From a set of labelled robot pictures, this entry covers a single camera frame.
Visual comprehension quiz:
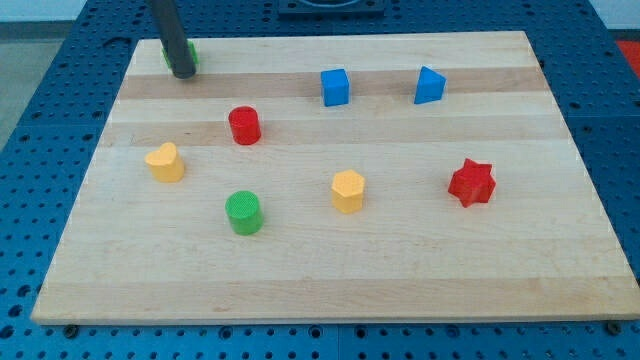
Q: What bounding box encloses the yellow hexagon block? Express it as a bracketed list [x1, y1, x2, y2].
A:
[331, 169, 366, 214]

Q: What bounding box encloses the light wooden board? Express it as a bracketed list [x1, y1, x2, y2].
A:
[31, 31, 639, 325]

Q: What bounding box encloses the green cylinder block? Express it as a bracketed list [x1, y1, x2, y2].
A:
[225, 190, 264, 235]

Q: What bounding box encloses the red cylinder block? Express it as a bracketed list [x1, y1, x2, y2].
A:
[228, 106, 261, 145]

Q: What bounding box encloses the blue cube block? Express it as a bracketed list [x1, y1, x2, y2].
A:
[320, 69, 350, 107]

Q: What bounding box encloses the blue triangular block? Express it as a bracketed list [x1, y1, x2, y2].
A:
[414, 66, 446, 105]

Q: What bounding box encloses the red star block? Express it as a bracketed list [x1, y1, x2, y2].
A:
[448, 158, 496, 208]

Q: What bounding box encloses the yellow heart block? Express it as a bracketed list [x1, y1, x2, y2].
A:
[144, 142, 185, 183]

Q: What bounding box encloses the green block behind rod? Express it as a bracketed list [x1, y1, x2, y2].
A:
[162, 40, 199, 70]

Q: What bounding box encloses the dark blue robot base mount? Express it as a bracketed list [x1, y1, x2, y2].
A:
[277, 0, 387, 17]

